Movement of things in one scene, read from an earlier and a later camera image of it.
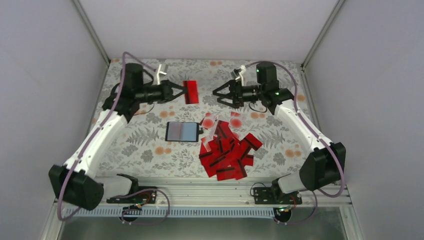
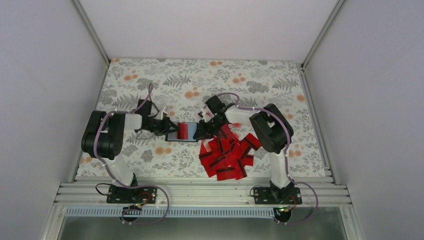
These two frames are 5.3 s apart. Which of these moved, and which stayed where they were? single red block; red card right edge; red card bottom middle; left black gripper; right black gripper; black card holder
Moved: left black gripper; right black gripper; single red block
Stayed: red card right edge; red card bottom middle; black card holder
